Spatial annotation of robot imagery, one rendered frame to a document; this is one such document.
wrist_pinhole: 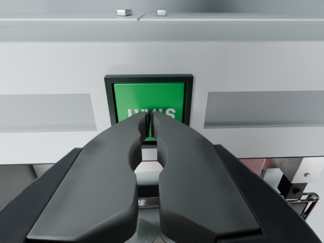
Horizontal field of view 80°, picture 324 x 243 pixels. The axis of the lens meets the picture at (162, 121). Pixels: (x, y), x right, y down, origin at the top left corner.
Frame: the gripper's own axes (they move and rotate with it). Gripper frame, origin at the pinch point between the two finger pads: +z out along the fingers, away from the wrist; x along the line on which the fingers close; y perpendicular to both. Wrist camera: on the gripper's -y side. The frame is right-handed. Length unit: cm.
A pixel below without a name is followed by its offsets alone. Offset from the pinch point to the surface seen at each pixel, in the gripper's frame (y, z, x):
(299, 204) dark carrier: 20.0, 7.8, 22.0
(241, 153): 4.7, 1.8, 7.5
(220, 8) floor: -6, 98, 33
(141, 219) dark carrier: 22.3, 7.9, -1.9
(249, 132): 2.7, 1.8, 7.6
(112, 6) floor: -7, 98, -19
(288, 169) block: 13.1, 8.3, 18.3
